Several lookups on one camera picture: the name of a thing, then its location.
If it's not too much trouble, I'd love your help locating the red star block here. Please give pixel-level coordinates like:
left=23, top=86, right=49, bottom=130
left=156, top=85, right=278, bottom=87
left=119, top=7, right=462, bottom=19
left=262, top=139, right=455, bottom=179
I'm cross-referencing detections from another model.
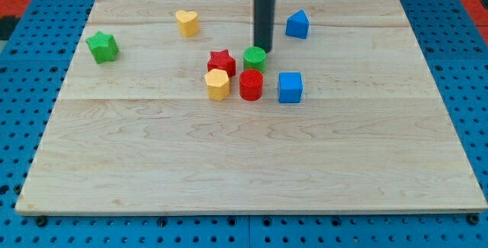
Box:
left=207, top=50, right=236, bottom=78

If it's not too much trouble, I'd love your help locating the blue triangular prism block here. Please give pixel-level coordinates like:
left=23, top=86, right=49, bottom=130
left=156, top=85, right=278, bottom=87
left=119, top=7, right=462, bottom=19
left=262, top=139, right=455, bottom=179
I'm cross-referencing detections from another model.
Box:
left=285, top=10, right=310, bottom=39

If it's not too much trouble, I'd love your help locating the red cylinder block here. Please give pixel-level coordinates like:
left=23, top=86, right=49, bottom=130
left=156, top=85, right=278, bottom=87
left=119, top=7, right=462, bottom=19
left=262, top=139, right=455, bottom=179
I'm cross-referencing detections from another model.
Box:
left=239, top=69, right=264, bottom=101

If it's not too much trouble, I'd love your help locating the yellow hexagon block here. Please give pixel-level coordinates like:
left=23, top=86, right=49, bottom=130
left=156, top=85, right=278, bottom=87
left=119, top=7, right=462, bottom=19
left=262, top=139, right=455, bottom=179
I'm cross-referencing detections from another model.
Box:
left=204, top=69, right=230, bottom=101

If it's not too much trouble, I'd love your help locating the yellow heart block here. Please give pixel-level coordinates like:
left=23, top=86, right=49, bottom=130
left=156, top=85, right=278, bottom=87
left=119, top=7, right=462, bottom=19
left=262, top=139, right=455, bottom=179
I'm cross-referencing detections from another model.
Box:
left=175, top=10, right=200, bottom=37

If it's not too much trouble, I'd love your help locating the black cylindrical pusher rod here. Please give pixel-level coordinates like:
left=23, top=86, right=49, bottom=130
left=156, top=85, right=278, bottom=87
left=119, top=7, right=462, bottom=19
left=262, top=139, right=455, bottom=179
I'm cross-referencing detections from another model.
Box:
left=253, top=0, right=275, bottom=53

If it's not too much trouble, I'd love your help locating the blue cube block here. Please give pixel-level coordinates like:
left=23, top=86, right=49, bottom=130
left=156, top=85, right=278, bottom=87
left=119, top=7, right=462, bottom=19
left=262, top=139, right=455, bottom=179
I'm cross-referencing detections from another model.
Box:
left=278, top=72, right=303, bottom=103

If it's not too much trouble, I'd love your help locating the green cylinder block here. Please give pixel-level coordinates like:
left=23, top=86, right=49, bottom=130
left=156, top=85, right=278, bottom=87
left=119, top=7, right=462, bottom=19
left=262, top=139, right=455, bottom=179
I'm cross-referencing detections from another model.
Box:
left=243, top=47, right=267, bottom=73

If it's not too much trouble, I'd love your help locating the green star block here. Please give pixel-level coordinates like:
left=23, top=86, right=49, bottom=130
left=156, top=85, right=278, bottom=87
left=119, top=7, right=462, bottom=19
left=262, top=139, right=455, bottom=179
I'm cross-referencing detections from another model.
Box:
left=85, top=31, right=119, bottom=64

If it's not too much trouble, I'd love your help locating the wooden board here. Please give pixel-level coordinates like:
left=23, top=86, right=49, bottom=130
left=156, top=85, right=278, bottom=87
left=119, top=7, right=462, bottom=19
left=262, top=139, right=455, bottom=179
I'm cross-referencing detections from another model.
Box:
left=16, top=0, right=487, bottom=216

